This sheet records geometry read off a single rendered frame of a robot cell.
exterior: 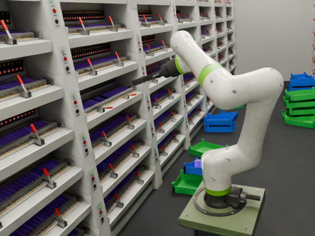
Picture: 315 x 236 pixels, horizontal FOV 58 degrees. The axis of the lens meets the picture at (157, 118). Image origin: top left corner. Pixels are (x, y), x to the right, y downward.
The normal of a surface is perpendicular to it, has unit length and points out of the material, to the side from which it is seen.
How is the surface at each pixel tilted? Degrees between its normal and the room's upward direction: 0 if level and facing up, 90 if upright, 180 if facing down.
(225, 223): 3
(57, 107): 90
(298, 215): 0
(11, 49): 105
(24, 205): 15
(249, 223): 3
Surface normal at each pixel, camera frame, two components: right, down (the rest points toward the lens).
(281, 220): -0.14, -0.94
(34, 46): 0.91, 0.26
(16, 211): 0.11, -0.91
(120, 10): -0.41, 0.33
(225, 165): 0.29, 0.23
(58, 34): 0.90, 0.00
